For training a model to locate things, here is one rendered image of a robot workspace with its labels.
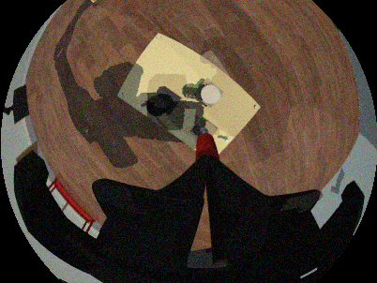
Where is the pale yellow rectangular board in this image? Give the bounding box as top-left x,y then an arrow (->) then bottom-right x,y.
117,33 -> 261,160

